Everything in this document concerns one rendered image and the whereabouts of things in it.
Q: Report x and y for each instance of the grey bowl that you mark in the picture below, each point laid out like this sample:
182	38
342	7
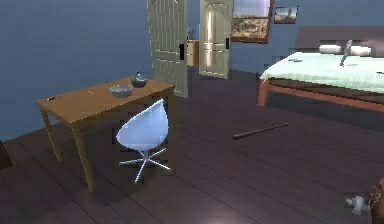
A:
121	90

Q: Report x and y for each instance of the white swivel chair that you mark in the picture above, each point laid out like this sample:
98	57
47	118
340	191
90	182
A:
146	128

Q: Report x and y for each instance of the brown framed landscape picture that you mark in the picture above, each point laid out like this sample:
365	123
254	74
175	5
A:
250	25

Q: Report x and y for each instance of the white crumpled cloth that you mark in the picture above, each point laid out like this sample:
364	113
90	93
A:
357	204

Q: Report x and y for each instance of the cream panelled room door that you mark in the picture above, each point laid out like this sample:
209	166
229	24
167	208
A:
168	40
215	36

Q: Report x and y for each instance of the dark brown baseball bat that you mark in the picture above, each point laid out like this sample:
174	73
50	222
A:
260	131

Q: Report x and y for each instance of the small dark flat object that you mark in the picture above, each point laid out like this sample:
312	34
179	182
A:
295	60

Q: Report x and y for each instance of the grey tall thin object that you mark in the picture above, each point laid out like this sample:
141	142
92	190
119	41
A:
346	53

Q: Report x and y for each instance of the white pillow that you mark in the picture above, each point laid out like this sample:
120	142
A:
361	50
330	49

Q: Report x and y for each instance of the wooden bed with pale cover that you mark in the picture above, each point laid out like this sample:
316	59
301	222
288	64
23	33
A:
323	73

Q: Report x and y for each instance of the brown wooden table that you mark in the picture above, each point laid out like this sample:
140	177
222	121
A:
93	100

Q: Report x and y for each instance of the dark brown furniture corner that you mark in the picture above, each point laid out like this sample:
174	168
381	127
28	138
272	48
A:
4	156

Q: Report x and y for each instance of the small dark framed picture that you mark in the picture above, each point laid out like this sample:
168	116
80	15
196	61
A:
285	15

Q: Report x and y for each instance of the dark grey kettle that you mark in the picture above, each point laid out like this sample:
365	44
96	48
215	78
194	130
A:
139	81

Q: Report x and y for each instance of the brown wooden chest of drawers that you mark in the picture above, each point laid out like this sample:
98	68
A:
192	53

